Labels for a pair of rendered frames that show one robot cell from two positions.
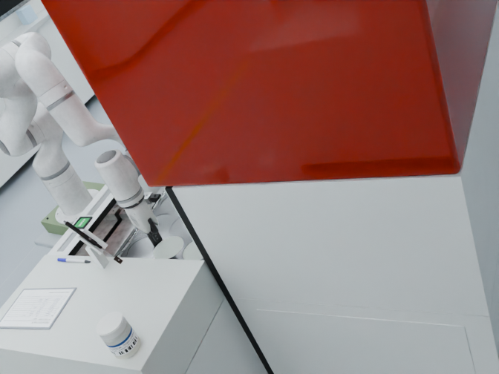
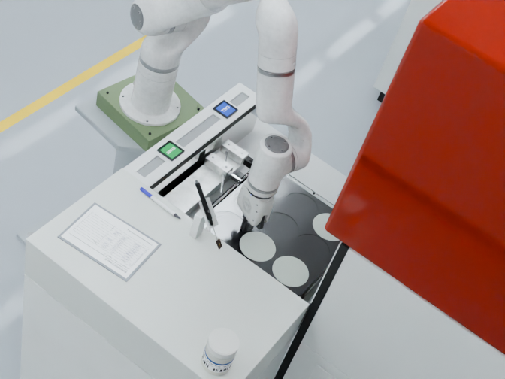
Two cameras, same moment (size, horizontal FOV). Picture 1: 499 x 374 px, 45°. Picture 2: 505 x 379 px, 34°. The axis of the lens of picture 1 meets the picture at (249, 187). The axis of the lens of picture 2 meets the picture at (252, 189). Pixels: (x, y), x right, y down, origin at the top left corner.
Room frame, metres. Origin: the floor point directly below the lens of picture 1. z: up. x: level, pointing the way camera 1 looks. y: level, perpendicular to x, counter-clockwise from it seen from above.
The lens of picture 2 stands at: (0.13, 0.74, 2.58)
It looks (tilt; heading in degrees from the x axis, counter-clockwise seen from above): 46 degrees down; 345
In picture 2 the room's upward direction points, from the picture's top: 19 degrees clockwise
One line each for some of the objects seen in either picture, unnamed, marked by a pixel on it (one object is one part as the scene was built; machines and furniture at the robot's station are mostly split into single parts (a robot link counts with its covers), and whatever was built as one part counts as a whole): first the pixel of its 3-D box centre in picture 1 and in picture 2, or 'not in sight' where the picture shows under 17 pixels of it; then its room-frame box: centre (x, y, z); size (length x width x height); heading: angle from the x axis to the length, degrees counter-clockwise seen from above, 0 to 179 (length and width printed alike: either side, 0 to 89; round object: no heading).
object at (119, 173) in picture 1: (118, 173); (271, 161); (1.56, 0.33, 1.17); 0.09 x 0.08 x 0.13; 121
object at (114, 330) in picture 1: (118, 335); (219, 352); (1.09, 0.43, 1.01); 0.07 x 0.07 x 0.10
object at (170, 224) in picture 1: (185, 225); (279, 226); (1.58, 0.23, 0.90); 0.34 x 0.34 x 0.01; 53
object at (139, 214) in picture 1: (139, 211); (257, 198); (1.55, 0.33, 1.03); 0.10 x 0.07 x 0.11; 27
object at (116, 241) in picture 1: (124, 235); (201, 185); (1.73, 0.46, 0.87); 0.36 x 0.08 x 0.03; 143
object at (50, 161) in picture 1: (44, 138); (176, 25); (2.04, 0.59, 1.18); 0.19 x 0.12 x 0.24; 121
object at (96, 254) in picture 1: (96, 249); (205, 221); (1.45, 0.47, 1.03); 0.06 x 0.04 x 0.13; 53
